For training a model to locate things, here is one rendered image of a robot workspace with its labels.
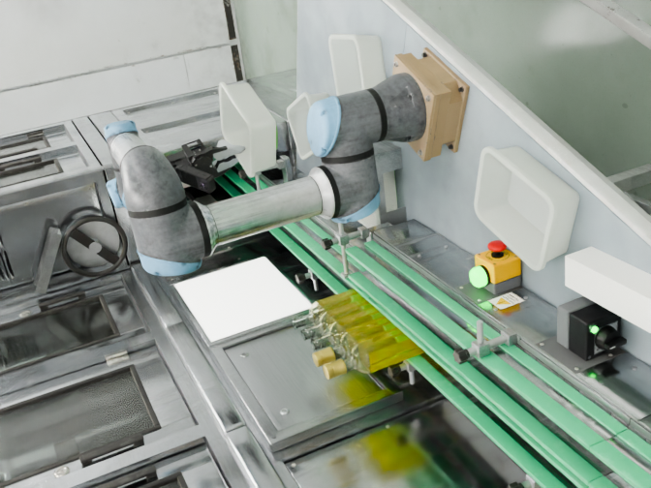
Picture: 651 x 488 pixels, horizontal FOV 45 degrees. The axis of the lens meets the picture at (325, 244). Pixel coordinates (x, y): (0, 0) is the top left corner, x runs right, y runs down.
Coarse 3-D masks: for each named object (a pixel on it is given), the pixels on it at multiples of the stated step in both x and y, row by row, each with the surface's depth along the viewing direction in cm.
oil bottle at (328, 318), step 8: (352, 304) 193; (360, 304) 192; (368, 304) 192; (328, 312) 191; (336, 312) 190; (344, 312) 190; (352, 312) 190; (320, 320) 190; (328, 320) 188; (328, 328) 188
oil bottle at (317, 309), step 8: (336, 296) 197; (344, 296) 197; (352, 296) 196; (360, 296) 196; (312, 304) 196; (320, 304) 194; (328, 304) 194; (336, 304) 194; (344, 304) 194; (312, 312) 194; (320, 312) 192
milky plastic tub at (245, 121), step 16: (224, 96) 203; (240, 96) 196; (256, 96) 197; (224, 112) 206; (240, 112) 190; (256, 112) 192; (224, 128) 210; (240, 128) 211; (256, 128) 189; (272, 128) 191; (240, 144) 206; (256, 144) 192; (272, 144) 194; (240, 160) 202; (256, 160) 195; (272, 160) 198
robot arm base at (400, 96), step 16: (384, 80) 168; (400, 80) 165; (384, 96) 164; (400, 96) 164; (416, 96) 164; (384, 112) 163; (400, 112) 164; (416, 112) 164; (384, 128) 164; (400, 128) 165; (416, 128) 166
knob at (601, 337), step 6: (600, 330) 137; (606, 330) 137; (612, 330) 137; (600, 336) 137; (606, 336) 136; (612, 336) 136; (618, 336) 137; (600, 342) 137; (606, 342) 136; (612, 342) 136; (618, 342) 136; (624, 342) 136; (600, 348) 138; (606, 348) 136; (612, 348) 136
